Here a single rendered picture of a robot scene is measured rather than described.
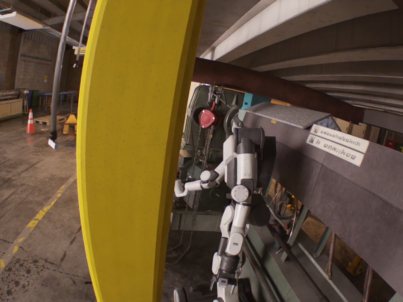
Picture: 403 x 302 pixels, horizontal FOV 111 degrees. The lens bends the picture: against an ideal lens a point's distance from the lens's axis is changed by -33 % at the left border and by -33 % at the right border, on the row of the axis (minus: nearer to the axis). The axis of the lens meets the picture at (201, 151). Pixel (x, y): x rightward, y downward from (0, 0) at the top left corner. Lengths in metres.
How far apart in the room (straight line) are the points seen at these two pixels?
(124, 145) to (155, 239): 0.11
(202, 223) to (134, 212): 2.31
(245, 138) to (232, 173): 0.23
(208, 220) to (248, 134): 1.66
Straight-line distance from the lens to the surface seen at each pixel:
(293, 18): 0.74
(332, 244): 1.28
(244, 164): 0.97
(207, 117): 1.71
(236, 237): 0.97
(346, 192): 1.09
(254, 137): 1.00
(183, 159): 2.23
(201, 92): 2.78
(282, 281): 1.45
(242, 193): 0.94
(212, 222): 2.53
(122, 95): 0.18
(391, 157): 1.01
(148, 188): 0.20
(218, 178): 1.39
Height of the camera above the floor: 1.52
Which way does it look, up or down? 14 degrees down
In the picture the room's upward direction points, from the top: 10 degrees clockwise
